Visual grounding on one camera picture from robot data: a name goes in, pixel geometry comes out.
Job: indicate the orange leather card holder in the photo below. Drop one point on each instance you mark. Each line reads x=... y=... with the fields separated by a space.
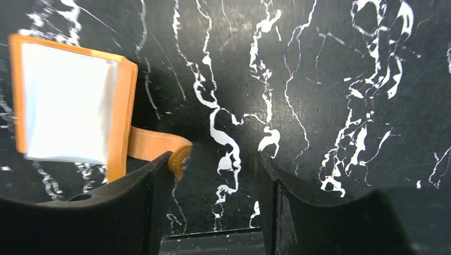
x=75 y=104

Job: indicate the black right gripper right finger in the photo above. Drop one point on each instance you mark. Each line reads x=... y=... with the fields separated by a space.
x=299 y=218

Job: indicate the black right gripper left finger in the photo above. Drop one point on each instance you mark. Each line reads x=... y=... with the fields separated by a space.
x=125 y=216

